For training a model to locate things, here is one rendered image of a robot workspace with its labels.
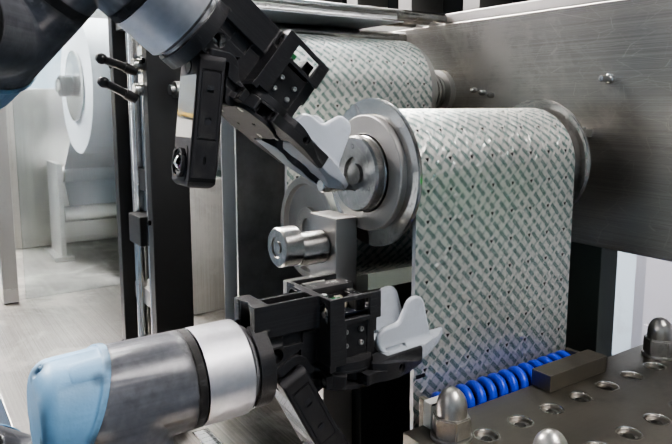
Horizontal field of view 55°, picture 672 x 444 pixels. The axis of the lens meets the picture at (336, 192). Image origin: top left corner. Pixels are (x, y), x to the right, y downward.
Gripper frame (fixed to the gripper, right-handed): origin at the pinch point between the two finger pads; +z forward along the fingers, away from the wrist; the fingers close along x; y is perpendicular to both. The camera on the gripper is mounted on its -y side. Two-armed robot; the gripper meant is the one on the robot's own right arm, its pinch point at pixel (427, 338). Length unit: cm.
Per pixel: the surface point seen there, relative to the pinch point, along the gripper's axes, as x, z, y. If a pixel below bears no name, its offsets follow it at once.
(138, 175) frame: 43.3, -14.2, 13.0
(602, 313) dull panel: 1.5, 31.3, -3.8
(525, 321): -0.3, 14.2, -1.0
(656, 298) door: 82, 190, -50
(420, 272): -0.3, -1.3, 6.9
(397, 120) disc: 1.9, -2.6, 21.2
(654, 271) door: 83, 191, -40
